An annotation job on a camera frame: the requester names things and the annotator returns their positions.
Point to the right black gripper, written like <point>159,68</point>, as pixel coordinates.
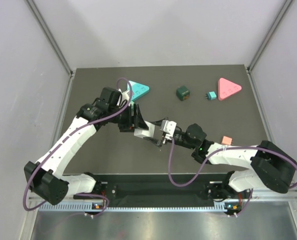
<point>158,142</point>

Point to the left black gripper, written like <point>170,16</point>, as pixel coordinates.
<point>131,122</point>

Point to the plain white cube socket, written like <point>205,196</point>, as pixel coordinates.
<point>145,133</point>

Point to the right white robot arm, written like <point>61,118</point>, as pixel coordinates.
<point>265,166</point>

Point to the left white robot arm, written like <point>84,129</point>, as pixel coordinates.
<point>46,178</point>

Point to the dark green cube plug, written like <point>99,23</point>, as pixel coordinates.
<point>183,93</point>

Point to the teal small cube plug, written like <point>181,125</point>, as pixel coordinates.
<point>211,95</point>

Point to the pink small cube plug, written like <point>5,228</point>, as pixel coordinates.
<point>227,141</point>

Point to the teal triangular power strip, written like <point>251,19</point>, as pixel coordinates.
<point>138,90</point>

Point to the pink triangular power strip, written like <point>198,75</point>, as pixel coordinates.
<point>227,88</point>

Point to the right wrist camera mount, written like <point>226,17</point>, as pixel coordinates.
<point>168,127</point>

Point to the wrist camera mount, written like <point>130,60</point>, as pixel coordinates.
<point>125,96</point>
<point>168,127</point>

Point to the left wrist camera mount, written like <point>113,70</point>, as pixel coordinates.
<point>125,96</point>

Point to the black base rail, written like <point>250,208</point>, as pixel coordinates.
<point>207,185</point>

